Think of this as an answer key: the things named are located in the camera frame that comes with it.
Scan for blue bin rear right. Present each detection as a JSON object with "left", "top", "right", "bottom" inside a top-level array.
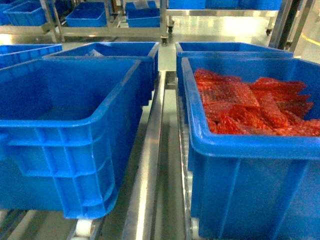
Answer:
[{"left": 175, "top": 42, "right": 294, "bottom": 76}]

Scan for blue bin rear left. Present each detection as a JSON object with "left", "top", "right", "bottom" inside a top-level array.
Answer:
[{"left": 45, "top": 41, "right": 160, "bottom": 94}]

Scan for blue bin far left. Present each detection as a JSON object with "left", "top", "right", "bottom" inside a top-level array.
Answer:
[{"left": 0, "top": 44, "right": 63, "bottom": 69}]

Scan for blue bin with red bags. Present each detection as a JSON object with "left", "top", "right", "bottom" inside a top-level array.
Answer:
[{"left": 181, "top": 57, "right": 320, "bottom": 240}]

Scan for red bubble wrap bags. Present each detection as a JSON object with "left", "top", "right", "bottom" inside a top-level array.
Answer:
[{"left": 194, "top": 68, "right": 320, "bottom": 137}]

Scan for empty blue plastic bin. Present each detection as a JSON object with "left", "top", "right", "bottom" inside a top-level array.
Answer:
[{"left": 0, "top": 58, "right": 148, "bottom": 219}]

